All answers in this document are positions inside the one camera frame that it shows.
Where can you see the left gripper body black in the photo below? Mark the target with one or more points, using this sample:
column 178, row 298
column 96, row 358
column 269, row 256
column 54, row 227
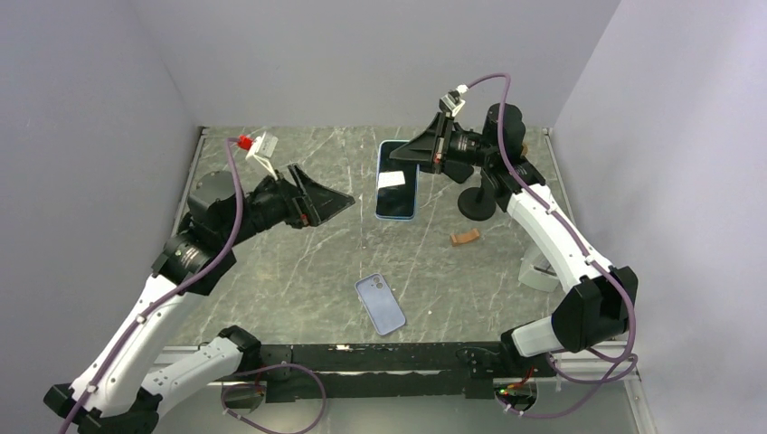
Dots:
column 295, row 210

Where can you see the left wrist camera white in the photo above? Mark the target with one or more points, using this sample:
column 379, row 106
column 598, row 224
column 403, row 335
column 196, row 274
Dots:
column 259, row 151

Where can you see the black phone on table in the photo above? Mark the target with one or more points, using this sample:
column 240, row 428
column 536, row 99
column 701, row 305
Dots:
column 458, row 172

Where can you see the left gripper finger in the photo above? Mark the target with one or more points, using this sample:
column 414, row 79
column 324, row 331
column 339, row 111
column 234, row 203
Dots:
column 313, row 189
column 322, row 207

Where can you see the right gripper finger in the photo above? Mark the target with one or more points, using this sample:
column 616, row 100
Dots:
column 427, row 139
column 413, row 154

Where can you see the wooden microphone on black stand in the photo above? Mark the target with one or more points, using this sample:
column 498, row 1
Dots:
column 496, row 187

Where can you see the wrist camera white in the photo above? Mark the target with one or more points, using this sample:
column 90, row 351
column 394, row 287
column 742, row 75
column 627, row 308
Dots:
column 259, row 151
column 452, row 102

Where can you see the white phone stand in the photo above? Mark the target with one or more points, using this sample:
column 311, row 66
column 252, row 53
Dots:
column 536, row 271

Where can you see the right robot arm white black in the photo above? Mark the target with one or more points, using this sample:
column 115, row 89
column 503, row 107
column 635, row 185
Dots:
column 599, row 297

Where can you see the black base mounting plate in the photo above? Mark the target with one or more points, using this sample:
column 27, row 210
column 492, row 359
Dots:
column 473, row 370

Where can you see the small brown wooden block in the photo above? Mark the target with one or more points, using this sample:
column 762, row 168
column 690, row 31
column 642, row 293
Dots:
column 466, row 237

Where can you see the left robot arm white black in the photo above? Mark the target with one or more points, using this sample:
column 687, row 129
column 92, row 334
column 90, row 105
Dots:
column 121, row 391

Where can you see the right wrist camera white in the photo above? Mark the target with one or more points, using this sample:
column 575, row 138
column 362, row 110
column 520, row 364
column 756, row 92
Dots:
column 452, row 102

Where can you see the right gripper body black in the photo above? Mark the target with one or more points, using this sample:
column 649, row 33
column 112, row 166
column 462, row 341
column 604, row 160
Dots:
column 461, row 146

